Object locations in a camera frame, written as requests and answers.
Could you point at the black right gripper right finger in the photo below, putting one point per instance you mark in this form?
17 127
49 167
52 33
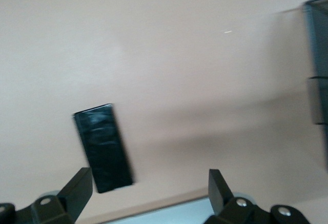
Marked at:
217 190

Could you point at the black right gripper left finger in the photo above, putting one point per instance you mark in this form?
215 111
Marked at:
74 195

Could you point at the black slab phone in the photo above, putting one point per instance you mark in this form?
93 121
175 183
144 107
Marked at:
105 149

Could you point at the black mesh desk organizer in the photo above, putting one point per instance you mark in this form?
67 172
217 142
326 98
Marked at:
320 55

